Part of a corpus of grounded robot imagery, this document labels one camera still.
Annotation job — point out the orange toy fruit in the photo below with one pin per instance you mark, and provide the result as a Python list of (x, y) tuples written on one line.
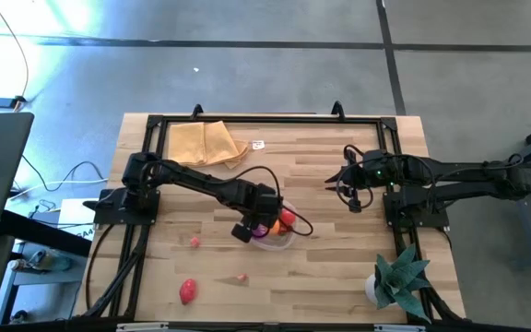
[(274, 227)]

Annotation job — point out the small pink ridged produce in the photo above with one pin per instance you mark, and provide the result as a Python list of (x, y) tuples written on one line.
[(242, 277)]

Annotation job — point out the black desk beam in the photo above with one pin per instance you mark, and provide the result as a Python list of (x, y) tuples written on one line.
[(39, 233)]

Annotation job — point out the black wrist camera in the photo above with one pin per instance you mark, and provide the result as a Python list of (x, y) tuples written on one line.
[(242, 233), (355, 204)]

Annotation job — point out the black frame hook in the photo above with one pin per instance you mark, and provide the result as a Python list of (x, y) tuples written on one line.
[(197, 110), (338, 110)]

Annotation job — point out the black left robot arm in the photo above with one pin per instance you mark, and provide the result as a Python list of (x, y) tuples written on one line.
[(192, 177)]

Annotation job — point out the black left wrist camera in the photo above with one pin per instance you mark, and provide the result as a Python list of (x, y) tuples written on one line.
[(242, 233)]

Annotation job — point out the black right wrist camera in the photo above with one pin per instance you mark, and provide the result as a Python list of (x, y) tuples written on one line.
[(355, 204)]

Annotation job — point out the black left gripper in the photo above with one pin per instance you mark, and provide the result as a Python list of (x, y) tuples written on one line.
[(261, 203)]

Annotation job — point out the green artificial succulent plant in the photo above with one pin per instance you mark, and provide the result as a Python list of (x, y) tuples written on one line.
[(397, 281)]

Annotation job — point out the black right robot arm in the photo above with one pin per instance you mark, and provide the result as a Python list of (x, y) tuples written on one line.
[(468, 168)]

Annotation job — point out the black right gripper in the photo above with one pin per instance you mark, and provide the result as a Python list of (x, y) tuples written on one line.
[(376, 177)]

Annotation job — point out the silver metal bracket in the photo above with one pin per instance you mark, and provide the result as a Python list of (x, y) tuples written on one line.
[(142, 326), (397, 328)]

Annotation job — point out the folded yellow cloth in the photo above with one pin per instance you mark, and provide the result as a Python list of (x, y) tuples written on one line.
[(201, 145)]

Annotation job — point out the red toy tomato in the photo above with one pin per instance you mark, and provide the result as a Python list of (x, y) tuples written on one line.
[(287, 216)]

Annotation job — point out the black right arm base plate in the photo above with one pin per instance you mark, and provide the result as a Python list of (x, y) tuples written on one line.
[(436, 216)]

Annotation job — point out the white plant pot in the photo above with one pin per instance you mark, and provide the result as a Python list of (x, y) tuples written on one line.
[(370, 288)]

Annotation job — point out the light blue shelf rack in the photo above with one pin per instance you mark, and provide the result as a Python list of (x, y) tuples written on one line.
[(39, 276)]

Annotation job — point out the small white bottle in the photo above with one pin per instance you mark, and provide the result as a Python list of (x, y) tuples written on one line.
[(15, 265)]

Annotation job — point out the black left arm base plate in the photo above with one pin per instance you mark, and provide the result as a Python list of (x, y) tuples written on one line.
[(109, 212)]

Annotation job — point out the large red toy pepper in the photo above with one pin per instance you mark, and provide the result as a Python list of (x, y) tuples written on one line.
[(187, 291)]

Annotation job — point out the small pink round produce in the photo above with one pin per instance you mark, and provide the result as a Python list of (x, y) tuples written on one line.
[(195, 241)]

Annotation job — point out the clear plastic tupperware container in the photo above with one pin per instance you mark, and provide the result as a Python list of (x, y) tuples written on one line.
[(274, 243)]

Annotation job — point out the small white paper tag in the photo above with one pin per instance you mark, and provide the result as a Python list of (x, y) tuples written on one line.
[(258, 145)]

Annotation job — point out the purple toy onion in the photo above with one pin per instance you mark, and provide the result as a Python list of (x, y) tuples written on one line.
[(261, 231)]

